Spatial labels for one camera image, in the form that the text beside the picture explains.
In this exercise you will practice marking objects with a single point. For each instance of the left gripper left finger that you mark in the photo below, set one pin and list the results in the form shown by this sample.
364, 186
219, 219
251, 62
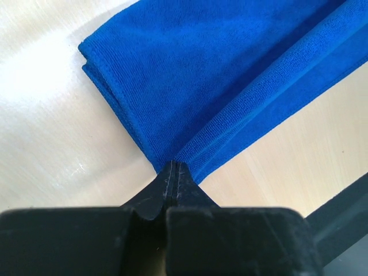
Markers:
120, 240

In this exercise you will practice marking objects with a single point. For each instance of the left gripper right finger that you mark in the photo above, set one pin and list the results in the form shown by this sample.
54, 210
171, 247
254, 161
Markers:
204, 239

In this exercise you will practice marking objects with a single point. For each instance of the blue towel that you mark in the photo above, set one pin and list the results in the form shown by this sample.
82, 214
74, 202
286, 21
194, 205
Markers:
199, 81

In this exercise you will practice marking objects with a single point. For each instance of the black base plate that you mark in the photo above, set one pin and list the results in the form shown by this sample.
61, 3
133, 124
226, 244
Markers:
341, 222

